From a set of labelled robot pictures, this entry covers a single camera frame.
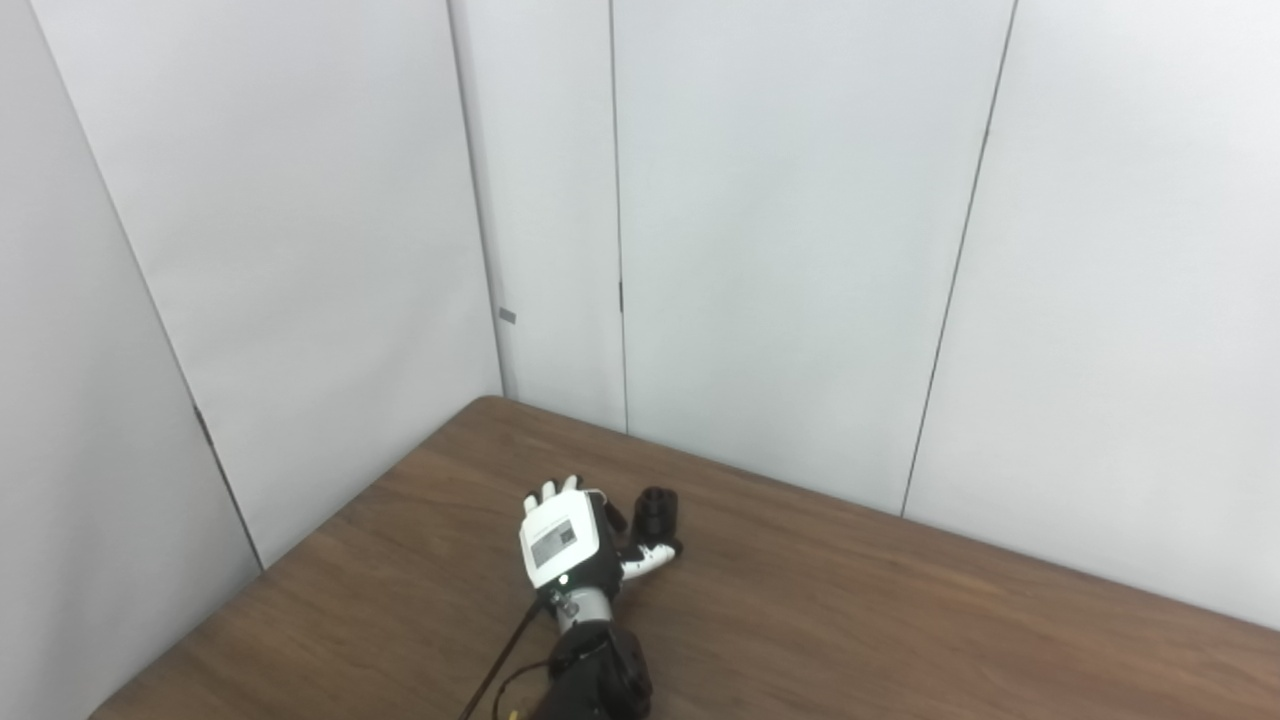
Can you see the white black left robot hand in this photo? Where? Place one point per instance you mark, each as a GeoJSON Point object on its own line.
{"type": "Point", "coordinates": [560, 540]}

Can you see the black plastic holder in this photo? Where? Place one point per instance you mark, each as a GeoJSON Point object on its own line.
{"type": "Point", "coordinates": [657, 512]}

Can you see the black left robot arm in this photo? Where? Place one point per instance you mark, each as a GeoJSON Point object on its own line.
{"type": "Point", "coordinates": [595, 670]}

